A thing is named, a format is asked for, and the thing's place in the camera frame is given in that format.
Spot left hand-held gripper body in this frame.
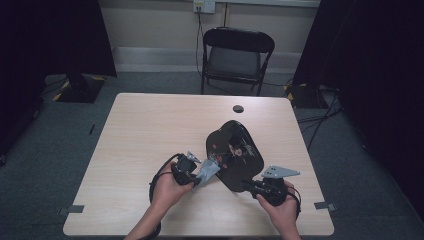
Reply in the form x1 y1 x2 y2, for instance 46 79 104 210
170 150 203 187

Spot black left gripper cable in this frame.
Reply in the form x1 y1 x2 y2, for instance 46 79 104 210
148 152 184 240

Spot black stand base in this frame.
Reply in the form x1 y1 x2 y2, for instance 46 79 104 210
52 73 107 104
283 82 330 110

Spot black socket cable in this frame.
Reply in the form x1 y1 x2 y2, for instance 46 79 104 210
195 5 205 80

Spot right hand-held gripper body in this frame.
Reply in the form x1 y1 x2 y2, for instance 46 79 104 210
255 164 301 207

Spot person's right hand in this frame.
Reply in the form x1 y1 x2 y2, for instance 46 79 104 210
255 180 302 232

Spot person's left hand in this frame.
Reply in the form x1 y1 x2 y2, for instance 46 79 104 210
151 161 195 210

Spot thin black wall cable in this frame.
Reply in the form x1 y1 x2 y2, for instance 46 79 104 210
222 2 230 28

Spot black floor cables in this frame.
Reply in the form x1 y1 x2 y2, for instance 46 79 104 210
296 85 344 152

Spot grey wiping cloth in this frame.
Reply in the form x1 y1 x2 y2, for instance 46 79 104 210
194 157 222 192

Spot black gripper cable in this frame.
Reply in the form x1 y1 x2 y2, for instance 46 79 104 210
285 185 303 220
148 152 184 240

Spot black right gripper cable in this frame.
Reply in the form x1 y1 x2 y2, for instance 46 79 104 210
285 185 303 220

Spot grey tape strip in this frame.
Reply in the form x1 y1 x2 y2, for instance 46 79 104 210
313 201 337 212
57 204 86 216

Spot white wall socket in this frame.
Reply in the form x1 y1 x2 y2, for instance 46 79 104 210
193 0 217 15

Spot dark curtain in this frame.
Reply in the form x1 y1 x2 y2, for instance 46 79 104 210
292 0 424 212
0 0 118 158

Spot white wall trunking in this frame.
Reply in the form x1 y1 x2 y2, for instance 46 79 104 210
214 0 322 9

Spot black floral lacquer tray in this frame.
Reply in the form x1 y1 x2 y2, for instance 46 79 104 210
205 119 265 194

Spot black folding chair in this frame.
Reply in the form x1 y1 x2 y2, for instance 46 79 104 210
200 26 276 97

